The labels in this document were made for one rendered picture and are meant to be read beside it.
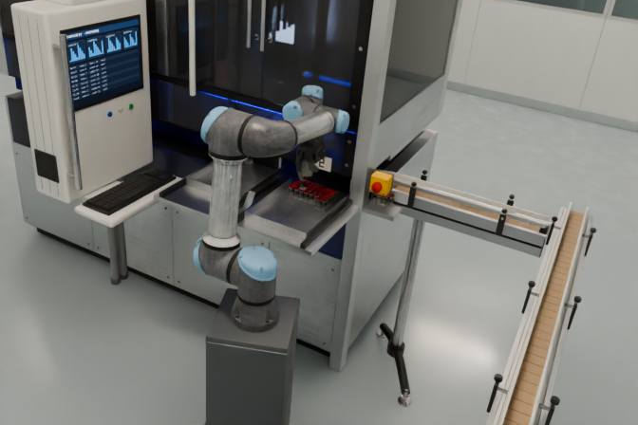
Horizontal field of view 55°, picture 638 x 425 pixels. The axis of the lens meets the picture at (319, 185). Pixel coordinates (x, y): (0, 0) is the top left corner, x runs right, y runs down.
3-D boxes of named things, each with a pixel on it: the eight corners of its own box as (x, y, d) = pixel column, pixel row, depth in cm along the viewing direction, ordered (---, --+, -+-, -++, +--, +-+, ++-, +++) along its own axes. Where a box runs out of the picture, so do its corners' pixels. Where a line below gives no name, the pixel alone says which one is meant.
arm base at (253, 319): (273, 335, 185) (275, 309, 181) (225, 327, 186) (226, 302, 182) (283, 304, 199) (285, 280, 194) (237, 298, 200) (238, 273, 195)
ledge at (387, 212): (376, 198, 255) (377, 194, 254) (405, 207, 250) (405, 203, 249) (363, 212, 244) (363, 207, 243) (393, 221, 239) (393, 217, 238)
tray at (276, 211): (290, 185, 254) (290, 177, 252) (346, 203, 244) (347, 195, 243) (244, 219, 227) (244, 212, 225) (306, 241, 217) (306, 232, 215)
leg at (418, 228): (389, 344, 291) (414, 205, 256) (406, 352, 288) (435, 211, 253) (382, 356, 284) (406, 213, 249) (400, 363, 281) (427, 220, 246)
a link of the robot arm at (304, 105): (309, 108, 199) (325, 100, 208) (280, 101, 203) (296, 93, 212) (308, 131, 202) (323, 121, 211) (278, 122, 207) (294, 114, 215)
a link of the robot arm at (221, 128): (228, 292, 185) (243, 120, 164) (188, 275, 190) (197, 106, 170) (250, 276, 195) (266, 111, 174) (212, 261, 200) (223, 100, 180)
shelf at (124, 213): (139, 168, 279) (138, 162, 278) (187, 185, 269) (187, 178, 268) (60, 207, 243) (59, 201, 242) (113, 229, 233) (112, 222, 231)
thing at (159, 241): (142, 174, 441) (136, 54, 401) (412, 267, 364) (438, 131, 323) (25, 234, 360) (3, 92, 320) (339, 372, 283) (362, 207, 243)
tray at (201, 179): (234, 157, 274) (234, 149, 273) (284, 172, 264) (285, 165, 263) (186, 185, 247) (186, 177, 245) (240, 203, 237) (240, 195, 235)
